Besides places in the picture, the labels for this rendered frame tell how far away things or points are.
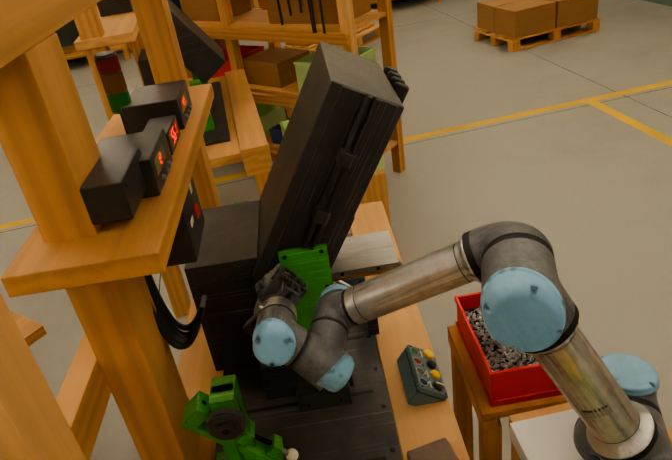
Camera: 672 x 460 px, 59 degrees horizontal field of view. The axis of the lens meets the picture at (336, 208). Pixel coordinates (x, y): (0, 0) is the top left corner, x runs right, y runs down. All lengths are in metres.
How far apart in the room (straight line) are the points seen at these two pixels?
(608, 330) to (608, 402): 2.02
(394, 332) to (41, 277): 0.97
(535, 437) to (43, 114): 1.15
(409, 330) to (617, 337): 1.57
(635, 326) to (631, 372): 1.86
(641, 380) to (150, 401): 0.95
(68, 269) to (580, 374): 0.81
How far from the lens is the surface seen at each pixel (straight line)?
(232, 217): 1.64
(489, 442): 1.70
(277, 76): 4.37
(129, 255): 0.98
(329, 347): 1.10
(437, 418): 1.46
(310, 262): 1.39
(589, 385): 1.05
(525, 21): 7.25
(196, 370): 1.74
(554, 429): 1.47
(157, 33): 1.98
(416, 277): 1.08
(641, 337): 3.10
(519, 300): 0.89
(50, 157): 1.03
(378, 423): 1.46
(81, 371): 1.24
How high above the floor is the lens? 2.01
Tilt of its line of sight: 29 degrees down
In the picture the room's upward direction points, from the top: 9 degrees counter-clockwise
